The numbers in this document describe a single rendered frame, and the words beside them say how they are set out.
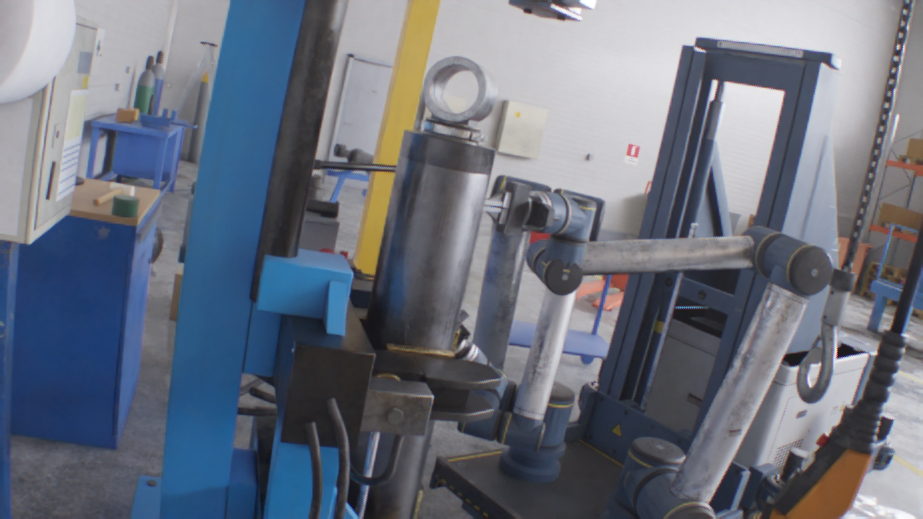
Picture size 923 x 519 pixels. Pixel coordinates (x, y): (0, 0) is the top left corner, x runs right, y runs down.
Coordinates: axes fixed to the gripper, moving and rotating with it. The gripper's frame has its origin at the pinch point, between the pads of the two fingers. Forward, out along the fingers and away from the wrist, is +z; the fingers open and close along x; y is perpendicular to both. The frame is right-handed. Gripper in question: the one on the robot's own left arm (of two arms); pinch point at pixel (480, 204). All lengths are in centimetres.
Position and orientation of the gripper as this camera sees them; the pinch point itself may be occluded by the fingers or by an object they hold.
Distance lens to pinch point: 178.5
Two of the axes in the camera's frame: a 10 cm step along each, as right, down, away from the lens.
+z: -7.8, -0.6, -6.3
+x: 2.1, -9.6, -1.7
